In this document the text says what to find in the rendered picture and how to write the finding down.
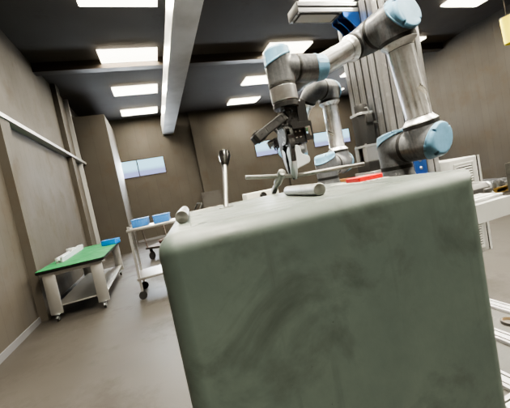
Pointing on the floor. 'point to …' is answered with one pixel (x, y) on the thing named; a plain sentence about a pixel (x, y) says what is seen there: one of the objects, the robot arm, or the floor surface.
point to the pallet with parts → (499, 184)
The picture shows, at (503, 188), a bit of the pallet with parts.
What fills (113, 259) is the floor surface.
